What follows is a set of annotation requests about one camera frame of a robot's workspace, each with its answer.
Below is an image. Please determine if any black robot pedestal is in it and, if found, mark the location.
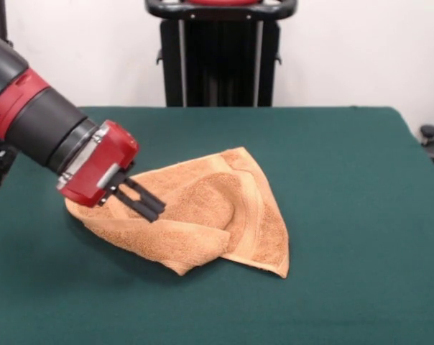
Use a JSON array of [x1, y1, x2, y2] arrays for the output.
[[144, 0, 297, 108]]

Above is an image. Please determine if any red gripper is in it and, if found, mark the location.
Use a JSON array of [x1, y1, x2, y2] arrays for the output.
[[60, 120, 167, 224]]

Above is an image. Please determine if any orange terry towel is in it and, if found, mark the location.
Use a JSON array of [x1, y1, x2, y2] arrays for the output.
[[65, 146, 290, 280]]

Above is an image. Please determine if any dark green table cloth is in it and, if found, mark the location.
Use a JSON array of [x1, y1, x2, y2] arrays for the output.
[[0, 106, 434, 345]]

